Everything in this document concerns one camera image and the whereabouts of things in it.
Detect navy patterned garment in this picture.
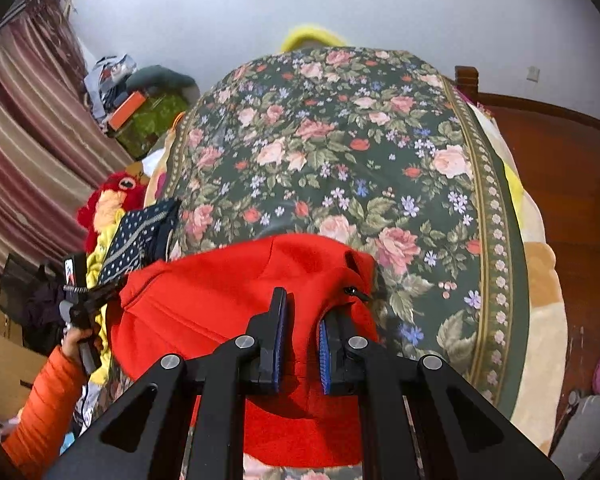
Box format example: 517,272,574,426
97,199,182,288

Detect person's left forearm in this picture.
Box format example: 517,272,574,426
2,345,88,480

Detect grey container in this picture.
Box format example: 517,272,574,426
550,392,600,480

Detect plastic bag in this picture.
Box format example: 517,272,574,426
84,54,138,111

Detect cardboard box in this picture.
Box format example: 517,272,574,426
0,272,48,423

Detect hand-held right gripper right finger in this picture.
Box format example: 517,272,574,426
319,310,565,480

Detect black screen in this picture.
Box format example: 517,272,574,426
0,252,46,326

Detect wooden headboard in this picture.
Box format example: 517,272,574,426
455,66,600,411

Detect orange box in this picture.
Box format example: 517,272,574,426
107,91,146,131

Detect striped maroon curtain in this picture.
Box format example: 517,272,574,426
0,0,136,278

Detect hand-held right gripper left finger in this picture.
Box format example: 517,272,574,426
42,287,291,480

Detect red garment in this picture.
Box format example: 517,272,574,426
107,232,381,468

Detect dark purple cloth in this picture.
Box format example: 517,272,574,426
22,280,68,356

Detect person's left hand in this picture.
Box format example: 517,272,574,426
60,327,98,361

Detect green floral bedspread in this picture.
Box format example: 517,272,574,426
157,46,531,480

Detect yellow pillow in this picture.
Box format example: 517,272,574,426
280,22,351,53

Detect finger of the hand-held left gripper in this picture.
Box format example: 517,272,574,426
87,280,128,311

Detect yellow fleece garment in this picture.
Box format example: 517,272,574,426
82,220,123,386

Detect red plush toy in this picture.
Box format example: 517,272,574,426
76,171,148,253

